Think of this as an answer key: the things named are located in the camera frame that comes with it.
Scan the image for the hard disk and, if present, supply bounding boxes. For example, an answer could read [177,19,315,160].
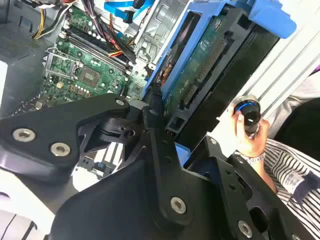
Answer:
[141,0,298,167]

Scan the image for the round black tool blue ring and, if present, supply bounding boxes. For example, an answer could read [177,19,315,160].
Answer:
[232,94,263,137]

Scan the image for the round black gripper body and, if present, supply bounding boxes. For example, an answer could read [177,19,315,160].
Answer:
[48,159,241,240]

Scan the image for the person's bare hand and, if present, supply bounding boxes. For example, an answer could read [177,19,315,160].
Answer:
[229,109,271,159]

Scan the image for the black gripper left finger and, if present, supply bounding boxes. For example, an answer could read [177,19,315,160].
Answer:
[0,86,197,227]

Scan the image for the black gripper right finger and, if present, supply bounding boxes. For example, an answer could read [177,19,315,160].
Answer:
[199,136,316,240]

